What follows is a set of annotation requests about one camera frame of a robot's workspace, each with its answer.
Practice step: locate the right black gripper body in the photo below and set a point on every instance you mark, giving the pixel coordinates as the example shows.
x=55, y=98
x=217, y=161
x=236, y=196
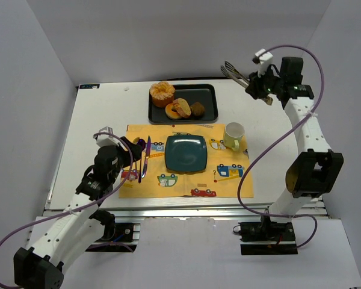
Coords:
x=256, y=87

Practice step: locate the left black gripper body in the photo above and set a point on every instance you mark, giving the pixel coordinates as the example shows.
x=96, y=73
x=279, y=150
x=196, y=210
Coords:
x=129, y=151

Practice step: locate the metal tongs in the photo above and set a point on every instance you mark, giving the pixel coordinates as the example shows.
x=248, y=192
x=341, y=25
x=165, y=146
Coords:
x=231, y=72

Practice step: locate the orange swirl bun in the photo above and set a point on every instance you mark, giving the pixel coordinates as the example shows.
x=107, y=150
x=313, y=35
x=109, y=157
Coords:
x=162, y=94

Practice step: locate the brown chocolate muffin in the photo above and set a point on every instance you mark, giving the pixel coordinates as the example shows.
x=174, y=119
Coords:
x=197, y=109

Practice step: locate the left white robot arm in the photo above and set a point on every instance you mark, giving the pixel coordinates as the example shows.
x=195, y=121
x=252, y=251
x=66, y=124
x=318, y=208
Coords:
x=44, y=263

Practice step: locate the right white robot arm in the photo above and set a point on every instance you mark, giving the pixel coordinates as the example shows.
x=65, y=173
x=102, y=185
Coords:
x=316, y=167

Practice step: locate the bread slice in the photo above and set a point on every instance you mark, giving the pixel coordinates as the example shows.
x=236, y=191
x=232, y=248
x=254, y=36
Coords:
x=182, y=107

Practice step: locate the purple spoon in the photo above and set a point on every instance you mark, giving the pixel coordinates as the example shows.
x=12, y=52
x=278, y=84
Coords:
x=141, y=168

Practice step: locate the purple knife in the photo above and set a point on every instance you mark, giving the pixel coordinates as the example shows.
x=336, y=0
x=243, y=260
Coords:
x=147, y=155

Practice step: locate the teal square plate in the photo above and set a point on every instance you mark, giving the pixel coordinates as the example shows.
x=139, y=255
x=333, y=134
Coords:
x=186, y=153

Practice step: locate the glazed donut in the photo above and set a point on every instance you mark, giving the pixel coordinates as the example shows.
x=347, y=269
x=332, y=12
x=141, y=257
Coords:
x=171, y=112

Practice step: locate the pale green mug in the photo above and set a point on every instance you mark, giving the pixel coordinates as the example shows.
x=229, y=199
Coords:
x=233, y=134

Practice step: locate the black baking tray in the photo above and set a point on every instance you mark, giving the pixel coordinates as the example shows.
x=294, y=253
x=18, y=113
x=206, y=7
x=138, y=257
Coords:
x=192, y=93

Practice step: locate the yellow vehicle print placemat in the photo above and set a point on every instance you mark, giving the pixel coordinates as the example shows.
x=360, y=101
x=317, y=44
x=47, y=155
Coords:
x=221, y=177

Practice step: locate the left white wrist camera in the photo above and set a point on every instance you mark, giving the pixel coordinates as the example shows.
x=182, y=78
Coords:
x=105, y=139

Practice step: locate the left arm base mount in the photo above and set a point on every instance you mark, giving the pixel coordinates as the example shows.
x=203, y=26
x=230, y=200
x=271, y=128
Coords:
x=124, y=240

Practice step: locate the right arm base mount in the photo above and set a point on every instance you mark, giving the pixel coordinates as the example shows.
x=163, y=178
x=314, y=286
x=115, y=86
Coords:
x=258, y=238

